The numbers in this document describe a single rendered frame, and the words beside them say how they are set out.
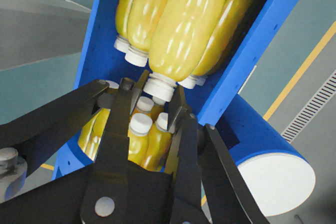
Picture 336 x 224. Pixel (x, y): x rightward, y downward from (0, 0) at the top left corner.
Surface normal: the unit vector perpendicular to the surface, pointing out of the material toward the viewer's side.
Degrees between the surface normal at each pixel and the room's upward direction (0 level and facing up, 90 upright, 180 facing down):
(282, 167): 0
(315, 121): 0
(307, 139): 0
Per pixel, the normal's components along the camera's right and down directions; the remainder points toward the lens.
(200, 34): 0.58, 0.25
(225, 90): 0.51, 0.54
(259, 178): -0.03, 0.39
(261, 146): -0.28, -0.89
